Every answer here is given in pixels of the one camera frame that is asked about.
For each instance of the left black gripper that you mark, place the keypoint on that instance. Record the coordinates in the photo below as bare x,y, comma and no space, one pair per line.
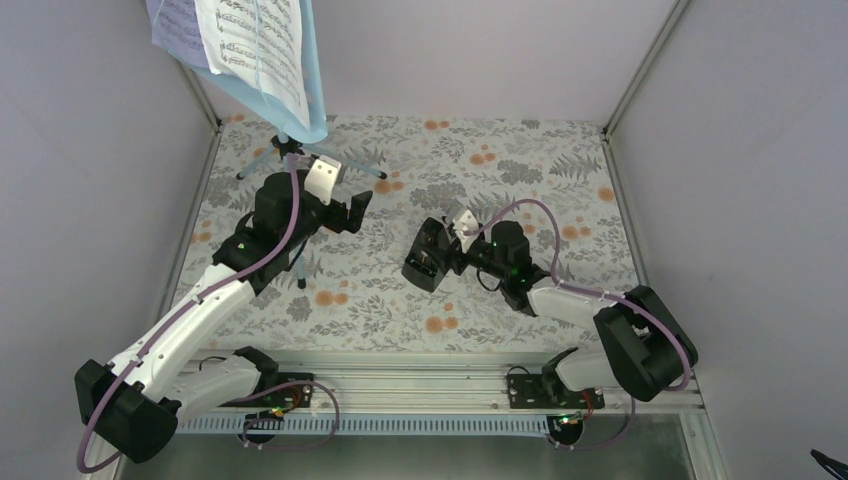
358,203

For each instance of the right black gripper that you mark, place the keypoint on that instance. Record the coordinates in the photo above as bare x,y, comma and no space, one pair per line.
452,254

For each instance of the black metronome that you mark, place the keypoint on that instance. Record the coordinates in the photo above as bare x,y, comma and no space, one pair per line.
431,256

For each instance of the light blue music stand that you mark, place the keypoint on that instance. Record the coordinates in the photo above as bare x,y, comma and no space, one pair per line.
175,28

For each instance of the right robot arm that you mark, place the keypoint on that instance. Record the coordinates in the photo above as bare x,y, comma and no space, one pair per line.
642,349

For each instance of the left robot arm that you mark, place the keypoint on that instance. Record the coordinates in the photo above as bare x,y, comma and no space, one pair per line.
137,400

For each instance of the floral patterned mat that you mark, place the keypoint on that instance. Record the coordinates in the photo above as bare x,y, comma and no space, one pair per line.
355,298

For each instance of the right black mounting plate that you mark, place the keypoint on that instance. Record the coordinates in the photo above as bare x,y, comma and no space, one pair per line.
528,391

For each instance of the black mounting plate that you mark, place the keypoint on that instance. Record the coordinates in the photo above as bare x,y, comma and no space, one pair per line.
528,391
297,396

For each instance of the white sheet music page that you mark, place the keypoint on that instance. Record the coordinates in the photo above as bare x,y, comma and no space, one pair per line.
260,43

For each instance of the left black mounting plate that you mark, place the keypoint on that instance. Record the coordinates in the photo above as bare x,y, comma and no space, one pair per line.
297,396

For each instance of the black object at corner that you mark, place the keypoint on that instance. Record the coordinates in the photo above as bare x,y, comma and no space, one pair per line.
835,468

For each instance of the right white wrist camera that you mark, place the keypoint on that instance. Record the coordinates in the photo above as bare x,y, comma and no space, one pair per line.
463,226

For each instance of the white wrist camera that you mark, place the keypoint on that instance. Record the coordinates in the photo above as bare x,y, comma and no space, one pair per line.
463,226
322,177

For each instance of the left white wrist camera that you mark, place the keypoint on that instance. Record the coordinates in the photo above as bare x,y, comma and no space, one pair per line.
322,177

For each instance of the aluminium rail base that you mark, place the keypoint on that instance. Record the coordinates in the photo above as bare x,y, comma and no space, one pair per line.
668,438

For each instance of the light blue cable duct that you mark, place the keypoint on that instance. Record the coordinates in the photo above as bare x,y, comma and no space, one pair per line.
400,425

